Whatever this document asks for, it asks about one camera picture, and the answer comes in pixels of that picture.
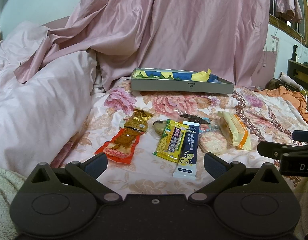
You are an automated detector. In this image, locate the yellow green snack packet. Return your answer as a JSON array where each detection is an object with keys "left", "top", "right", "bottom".
[{"left": 153, "top": 119, "right": 189, "bottom": 163}]

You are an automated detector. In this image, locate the round rice cracker packet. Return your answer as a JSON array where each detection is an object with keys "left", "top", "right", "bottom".
[{"left": 199, "top": 130, "right": 228, "bottom": 155}]

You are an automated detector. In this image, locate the dark seaweed snack packet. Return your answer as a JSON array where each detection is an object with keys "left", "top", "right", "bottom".
[{"left": 180, "top": 114, "right": 210, "bottom": 124}]

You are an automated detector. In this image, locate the orange cloth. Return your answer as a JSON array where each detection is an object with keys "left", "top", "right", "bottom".
[{"left": 259, "top": 86, "right": 308, "bottom": 124}]

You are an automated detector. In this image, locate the pink satin curtain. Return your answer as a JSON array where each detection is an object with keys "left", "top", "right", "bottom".
[{"left": 13, "top": 0, "right": 303, "bottom": 92}]

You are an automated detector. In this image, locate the white rolled tube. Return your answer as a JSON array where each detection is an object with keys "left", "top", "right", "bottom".
[{"left": 278, "top": 72, "right": 303, "bottom": 90}]

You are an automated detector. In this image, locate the dark wooden headboard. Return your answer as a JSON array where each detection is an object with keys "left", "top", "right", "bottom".
[{"left": 287, "top": 44, "right": 308, "bottom": 90}]

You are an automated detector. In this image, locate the wooden window frame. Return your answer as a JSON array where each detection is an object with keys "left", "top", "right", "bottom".
[{"left": 269, "top": 0, "right": 308, "bottom": 48}]

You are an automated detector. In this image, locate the cream fleece blanket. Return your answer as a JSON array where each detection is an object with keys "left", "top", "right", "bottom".
[{"left": 0, "top": 168, "right": 26, "bottom": 240}]

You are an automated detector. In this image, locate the blue white calcium stick packet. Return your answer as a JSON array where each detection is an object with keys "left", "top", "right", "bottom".
[{"left": 173, "top": 121, "right": 199, "bottom": 180}]

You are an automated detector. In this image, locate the red orange snack packet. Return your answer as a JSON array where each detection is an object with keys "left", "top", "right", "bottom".
[{"left": 94, "top": 128, "right": 143, "bottom": 165}]

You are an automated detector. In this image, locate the yellow orange bread packet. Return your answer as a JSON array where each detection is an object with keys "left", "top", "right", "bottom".
[{"left": 217, "top": 111, "right": 252, "bottom": 151}]

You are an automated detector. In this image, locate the grey shallow cardboard box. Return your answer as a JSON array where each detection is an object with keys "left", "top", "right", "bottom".
[{"left": 131, "top": 68, "right": 234, "bottom": 94}]

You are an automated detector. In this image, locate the yellow blue dinosaur snack bag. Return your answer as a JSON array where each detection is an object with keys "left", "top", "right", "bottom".
[{"left": 132, "top": 69, "right": 219, "bottom": 83}]

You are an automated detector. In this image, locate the gold foil snack packet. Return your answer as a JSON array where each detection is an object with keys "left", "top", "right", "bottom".
[{"left": 124, "top": 108, "right": 153, "bottom": 133}]

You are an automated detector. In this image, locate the floral bed sheet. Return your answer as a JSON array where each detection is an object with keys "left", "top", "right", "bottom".
[{"left": 51, "top": 77, "right": 308, "bottom": 195}]

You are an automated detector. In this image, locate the light blue jelly packet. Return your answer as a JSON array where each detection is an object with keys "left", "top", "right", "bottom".
[{"left": 199, "top": 118, "right": 218, "bottom": 133}]

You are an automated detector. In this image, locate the pale pink duvet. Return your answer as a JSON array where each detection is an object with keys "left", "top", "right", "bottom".
[{"left": 0, "top": 22, "right": 97, "bottom": 176}]

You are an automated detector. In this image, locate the green round pastry packet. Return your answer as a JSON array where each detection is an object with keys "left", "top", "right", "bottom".
[{"left": 153, "top": 120, "right": 167, "bottom": 137}]

